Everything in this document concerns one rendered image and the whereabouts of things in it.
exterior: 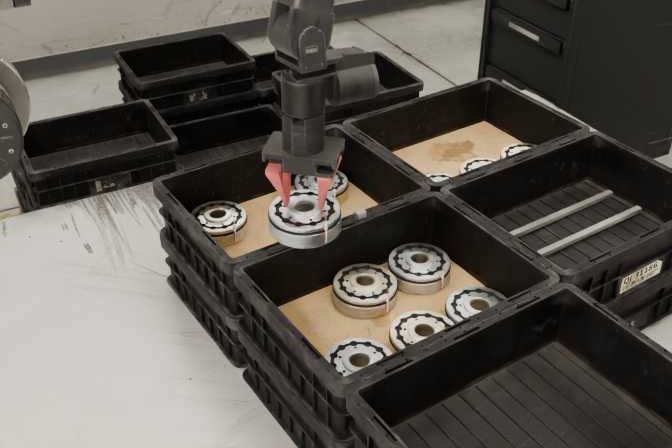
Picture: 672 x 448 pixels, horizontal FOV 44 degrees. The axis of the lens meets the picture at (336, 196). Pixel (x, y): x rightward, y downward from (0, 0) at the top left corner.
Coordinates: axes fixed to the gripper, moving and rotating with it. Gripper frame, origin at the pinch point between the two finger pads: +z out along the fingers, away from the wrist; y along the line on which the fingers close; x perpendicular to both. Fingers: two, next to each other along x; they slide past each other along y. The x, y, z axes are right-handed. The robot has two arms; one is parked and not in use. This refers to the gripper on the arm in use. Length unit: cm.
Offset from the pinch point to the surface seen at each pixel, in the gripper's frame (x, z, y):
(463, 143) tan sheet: -63, 22, -20
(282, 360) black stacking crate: 9.9, 21.2, 1.1
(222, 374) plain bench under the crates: 1.0, 35.4, 14.0
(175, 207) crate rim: -12.4, 12.5, 25.1
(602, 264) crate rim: -11.8, 12.7, -43.6
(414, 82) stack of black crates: -145, 48, 0
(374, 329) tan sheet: -0.5, 22.1, -10.7
